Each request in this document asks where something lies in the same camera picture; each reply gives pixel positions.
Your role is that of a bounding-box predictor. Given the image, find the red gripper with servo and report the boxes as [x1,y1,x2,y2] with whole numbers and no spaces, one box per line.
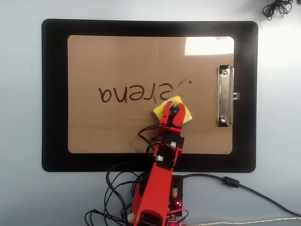
[158,101,186,135]

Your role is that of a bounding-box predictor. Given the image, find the yellow sponge with black hole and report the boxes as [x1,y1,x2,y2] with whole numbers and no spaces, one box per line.
[152,95,195,125]

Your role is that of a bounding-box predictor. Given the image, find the black robot base with electronics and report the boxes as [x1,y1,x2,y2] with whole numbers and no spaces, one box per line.
[134,173,189,226]

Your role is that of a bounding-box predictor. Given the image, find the brown clipboard board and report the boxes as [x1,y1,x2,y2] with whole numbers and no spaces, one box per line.
[67,35,235,155]

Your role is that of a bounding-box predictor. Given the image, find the silver metal clipboard clip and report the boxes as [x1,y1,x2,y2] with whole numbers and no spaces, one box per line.
[216,65,240,127]

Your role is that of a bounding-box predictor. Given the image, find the black rectangular mat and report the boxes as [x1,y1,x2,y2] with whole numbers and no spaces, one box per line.
[41,18,259,173]

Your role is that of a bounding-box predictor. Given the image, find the black power cable with ferrite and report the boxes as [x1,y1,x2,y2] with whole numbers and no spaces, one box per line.
[180,173,301,217]

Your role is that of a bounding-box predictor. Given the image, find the black robot arm wires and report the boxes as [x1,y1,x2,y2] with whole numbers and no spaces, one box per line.
[84,124,170,226]

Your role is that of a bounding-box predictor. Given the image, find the red wire at base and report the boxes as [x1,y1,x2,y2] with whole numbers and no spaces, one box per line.
[167,208,189,222]

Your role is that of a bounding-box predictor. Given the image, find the silver braided USB cable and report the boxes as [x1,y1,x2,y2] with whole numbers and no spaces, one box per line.
[185,218,301,226]

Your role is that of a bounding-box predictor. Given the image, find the coiled thin black cable bundle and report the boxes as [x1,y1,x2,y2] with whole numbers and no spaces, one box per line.
[262,0,293,21]

